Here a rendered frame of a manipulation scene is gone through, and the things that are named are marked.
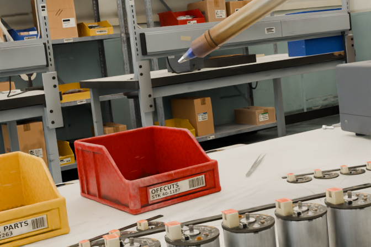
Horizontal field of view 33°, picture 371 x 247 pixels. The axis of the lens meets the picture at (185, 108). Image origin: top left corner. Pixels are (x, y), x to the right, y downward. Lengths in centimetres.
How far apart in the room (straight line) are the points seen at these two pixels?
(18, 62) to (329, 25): 171
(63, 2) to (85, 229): 401
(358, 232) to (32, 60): 236
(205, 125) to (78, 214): 444
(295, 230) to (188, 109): 474
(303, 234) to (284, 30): 299
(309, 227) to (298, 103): 586
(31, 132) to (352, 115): 369
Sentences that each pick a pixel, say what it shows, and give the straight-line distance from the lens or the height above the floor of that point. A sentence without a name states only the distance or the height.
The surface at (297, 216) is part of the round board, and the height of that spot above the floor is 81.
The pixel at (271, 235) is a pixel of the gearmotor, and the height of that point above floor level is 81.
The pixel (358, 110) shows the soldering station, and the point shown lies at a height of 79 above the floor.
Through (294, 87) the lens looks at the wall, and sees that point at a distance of 611.
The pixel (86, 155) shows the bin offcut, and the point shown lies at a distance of 63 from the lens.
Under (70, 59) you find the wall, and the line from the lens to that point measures 494.
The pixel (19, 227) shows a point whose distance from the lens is 53.
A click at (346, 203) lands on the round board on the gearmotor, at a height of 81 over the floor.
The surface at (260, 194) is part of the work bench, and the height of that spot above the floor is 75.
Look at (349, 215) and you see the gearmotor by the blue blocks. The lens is 31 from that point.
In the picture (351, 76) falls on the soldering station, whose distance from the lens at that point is 82.
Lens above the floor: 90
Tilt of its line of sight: 6 degrees down
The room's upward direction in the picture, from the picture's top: 6 degrees counter-clockwise
